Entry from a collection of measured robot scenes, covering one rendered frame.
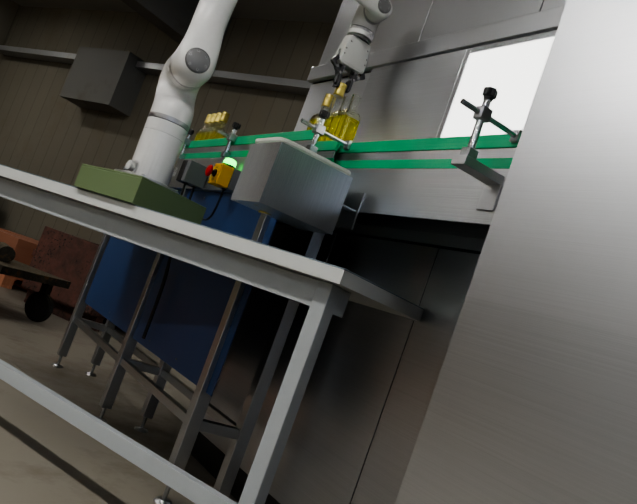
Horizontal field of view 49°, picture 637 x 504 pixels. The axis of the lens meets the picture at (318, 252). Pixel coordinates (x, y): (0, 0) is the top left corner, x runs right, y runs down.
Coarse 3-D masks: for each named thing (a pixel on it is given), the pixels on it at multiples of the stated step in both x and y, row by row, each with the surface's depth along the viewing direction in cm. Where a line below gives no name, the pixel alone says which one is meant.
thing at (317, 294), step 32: (0, 192) 226; (32, 192) 217; (96, 224) 197; (128, 224) 190; (192, 256) 174; (224, 256) 169; (288, 288) 156; (320, 288) 151; (320, 320) 149; (32, 384) 192; (288, 384) 149; (64, 416) 182; (288, 416) 148; (128, 448) 168; (160, 480) 160; (192, 480) 156; (256, 480) 146
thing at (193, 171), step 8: (184, 160) 251; (192, 160) 246; (184, 168) 248; (192, 168) 246; (200, 168) 247; (184, 176) 245; (192, 176) 246; (200, 176) 248; (192, 184) 247; (200, 184) 248
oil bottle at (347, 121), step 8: (344, 112) 210; (352, 112) 210; (336, 120) 212; (344, 120) 209; (352, 120) 210; (336, 128) 211; (344, 128) 209; (352, 128) 210; (336, 136) 209; (344, 136) 209; (352, 136) 211
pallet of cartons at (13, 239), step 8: (0, 232) 588; (8, 232) 654; (0, 240) 585; (8, 240) 579; (16, 240) 573; (24, 240) 576; (32, 240) 639; (16, 248) 572; (24, 248) 578; (32, 248) 583; (16, 256) 574; (24, 256) 579; (32, 256) 585; (0, 280) 568; (8, 280) 570; (16, 280) 630; (8, 288) 571; (24, 288) 605
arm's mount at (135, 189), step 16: (80, 176) 196; (96, 176) 193; (112, 176) 189; (128, 176) 186; (96, 192) 191; (112, 192) 187; (128, 192) 184; (144, 192) 184; (160, 192) 189; (160, 208) 190; (176, 208) 195; (192, 208) 199
